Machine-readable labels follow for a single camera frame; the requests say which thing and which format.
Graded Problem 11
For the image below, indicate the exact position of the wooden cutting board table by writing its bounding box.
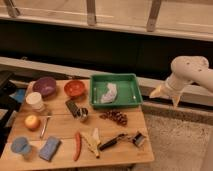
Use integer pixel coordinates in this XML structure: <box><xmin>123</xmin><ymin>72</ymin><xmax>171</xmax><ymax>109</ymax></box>
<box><xmin>0</xmin><ymin>80</ymin><xmax>154</xmax><ymax>171</ymax></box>

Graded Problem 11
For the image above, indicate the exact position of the white cylindrical container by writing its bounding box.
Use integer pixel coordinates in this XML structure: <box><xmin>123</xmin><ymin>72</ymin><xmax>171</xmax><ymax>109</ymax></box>
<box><xmin>26</xmin><ymin>92</ymin><xmax>45</xmax><ymax>112</ymax></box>

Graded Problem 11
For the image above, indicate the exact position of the black handled tool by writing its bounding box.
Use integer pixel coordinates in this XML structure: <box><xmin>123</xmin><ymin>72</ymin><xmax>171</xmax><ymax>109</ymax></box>
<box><xmin>99</xmin><ymin>133</ymin><xmax>127</xmax><ymax>151</ymax></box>

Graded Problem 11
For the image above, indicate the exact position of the blue sponge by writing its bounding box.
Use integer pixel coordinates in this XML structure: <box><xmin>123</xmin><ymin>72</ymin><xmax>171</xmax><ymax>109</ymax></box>
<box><xmin>39</xmin><ymin>136</ymin><xmax>61</xmax><ymax>162</ymax></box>

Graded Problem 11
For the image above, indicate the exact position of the bunch of dark grapes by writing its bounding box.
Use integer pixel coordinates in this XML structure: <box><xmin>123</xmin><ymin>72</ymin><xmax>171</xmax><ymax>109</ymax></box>
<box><xmin>100</xmin><ymin>110</ymin><xmax>128</xmax><ymax>126</ymax></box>

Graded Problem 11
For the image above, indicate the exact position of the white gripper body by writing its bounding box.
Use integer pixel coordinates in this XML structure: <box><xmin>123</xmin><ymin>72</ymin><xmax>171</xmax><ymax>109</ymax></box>
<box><xmin>164</xmin><ymin>75</ymin><xmax>184</xmax><ymax>97</ymax></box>

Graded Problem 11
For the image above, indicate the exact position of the purple bowl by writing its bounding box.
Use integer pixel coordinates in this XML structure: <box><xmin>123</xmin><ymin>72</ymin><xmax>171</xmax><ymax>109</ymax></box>
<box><xmin>33</xmin><ymin>77</ymin><xmax>56</xmax><ymax>97</ymax></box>

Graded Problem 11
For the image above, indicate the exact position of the orange bowl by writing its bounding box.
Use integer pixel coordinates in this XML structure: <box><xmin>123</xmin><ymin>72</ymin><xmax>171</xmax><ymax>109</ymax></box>
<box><xmin>64</xmin><ymin>80</ymin><xmax>86</xmax><ymax>98</ymax></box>

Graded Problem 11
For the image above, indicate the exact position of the blue plastic cup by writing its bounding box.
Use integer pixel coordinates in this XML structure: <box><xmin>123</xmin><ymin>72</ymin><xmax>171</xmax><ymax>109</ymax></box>
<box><xmin>11</xmin><ymin>137</ymin><xmax>31</xmax><ymax>155</ymax></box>

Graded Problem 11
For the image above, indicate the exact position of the white crumpled cloth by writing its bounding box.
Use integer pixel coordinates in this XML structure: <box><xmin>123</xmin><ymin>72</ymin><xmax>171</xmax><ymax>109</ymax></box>
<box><xmin>101</xmin><ymin>83</ymin><xmax>117</xmax><ymax>103</ymax></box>

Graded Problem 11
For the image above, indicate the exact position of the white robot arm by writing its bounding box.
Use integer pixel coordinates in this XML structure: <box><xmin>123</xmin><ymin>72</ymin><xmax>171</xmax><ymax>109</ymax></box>
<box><xmin>149</xmin><ymin>56</ymin><xmax>213</xmax><ymax>107</ymax></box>

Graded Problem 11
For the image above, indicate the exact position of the red yellow apple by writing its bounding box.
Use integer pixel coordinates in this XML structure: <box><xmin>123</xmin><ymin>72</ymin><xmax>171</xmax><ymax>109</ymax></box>
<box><xmin>24</xmin><ymin>115</ymin><xmax>40</xmax><ymax>131</ymax></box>

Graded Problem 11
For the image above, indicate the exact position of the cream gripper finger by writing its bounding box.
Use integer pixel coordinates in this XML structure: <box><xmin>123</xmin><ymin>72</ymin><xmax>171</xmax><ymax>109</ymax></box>
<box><xmin>172</xmin><ymin>94</ymin><xmax>181</xmax><ymax>107</ymax></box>
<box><xmin>149</xmin><ymin>85</ymin><xmax>164</xmax><ymax>98</ymax></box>

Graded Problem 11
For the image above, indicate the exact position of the black binder clip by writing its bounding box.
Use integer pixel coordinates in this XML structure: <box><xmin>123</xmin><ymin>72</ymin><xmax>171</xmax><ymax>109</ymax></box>
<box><xmin>132</xmin><ymin>132</ymin><xmax>146</xmax><ymax>147</ymax></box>

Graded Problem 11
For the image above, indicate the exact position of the metal spoon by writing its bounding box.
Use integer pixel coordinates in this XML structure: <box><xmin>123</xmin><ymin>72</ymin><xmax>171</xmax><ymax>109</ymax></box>
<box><xmin>40</xmin><ymin>116</ymin><xmax>51</xmax><ymax>139</ymax></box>

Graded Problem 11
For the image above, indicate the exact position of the green plastic tray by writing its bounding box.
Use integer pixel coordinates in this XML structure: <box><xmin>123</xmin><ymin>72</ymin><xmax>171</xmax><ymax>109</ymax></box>
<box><xmin>89</xmin><ymin>74</ymin><xmax>143</xmax><ymax>109</ymax></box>

